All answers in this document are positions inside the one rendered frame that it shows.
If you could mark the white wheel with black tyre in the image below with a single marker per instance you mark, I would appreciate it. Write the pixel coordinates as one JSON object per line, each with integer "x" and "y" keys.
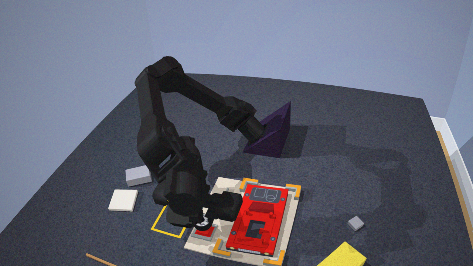
{"x": 204, "y": 225}

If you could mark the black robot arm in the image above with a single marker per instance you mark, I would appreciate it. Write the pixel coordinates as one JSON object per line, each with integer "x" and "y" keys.
{"x": 157, "y": 137}

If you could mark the yellow rectangular block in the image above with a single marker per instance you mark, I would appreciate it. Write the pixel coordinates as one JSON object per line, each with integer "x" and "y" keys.
{"x": 344, "y": 255}

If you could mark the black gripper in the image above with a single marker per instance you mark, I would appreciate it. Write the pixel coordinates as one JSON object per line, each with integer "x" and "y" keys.
{"x": 225, "y": 206}

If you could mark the white flat square tile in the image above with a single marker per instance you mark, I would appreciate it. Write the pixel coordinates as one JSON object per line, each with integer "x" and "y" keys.
{"x": 123, "y": 200}

